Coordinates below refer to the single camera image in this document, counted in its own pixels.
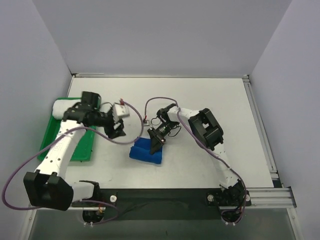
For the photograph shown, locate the blue towel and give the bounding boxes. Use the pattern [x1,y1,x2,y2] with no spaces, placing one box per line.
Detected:
[129,137,163,165]

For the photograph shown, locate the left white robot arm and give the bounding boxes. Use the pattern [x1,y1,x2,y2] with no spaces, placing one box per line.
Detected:
[23,91,130,211]

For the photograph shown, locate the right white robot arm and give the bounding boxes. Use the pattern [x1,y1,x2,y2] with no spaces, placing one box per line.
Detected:
[147,103,246,206]

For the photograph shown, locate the green plastic tray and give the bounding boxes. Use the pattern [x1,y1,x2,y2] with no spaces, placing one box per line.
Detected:
[40,97,95,162]

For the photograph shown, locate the rolled white towel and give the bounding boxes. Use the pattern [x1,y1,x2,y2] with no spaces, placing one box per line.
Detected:
[52,98,81,120]

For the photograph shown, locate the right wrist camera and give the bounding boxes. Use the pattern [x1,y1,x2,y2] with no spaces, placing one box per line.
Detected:
[143,119,150,127]

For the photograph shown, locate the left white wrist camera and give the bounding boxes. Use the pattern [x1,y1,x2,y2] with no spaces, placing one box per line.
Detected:
[112,102,130,123]

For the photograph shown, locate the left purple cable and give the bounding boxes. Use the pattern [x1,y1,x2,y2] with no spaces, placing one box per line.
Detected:
[1,98,145,224]

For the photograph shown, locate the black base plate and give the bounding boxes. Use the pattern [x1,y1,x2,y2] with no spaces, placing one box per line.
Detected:
[72,188,252,222]

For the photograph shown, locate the aluminium right rail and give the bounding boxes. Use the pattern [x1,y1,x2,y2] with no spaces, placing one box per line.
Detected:
[242,75,283,188]

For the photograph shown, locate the aluminium rail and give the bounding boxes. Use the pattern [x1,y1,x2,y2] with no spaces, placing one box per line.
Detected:
[242,75,283,188]
[24,187,298,208]

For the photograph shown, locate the aluminium front rail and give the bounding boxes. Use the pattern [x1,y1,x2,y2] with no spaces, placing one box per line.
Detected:
[24,187,298,208]

